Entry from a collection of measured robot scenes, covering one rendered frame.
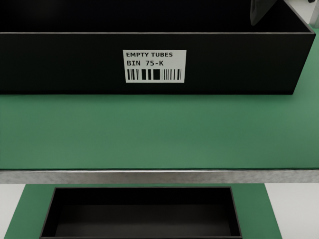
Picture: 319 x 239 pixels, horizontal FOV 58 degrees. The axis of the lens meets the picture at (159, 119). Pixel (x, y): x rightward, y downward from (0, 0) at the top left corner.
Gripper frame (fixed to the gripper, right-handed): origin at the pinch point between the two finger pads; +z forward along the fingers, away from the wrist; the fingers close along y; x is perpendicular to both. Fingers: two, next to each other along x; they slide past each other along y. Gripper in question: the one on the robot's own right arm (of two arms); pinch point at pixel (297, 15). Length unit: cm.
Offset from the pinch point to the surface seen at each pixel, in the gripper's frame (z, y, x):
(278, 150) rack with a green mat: 12.9, -1.1, 12.1
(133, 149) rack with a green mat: 13.1, 19.1, 11.9
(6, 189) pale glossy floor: 124, 92, 3
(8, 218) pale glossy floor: 117, 85, 17
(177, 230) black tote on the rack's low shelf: 74, 9, 22
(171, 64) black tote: 13.1, 13.6, -1.9
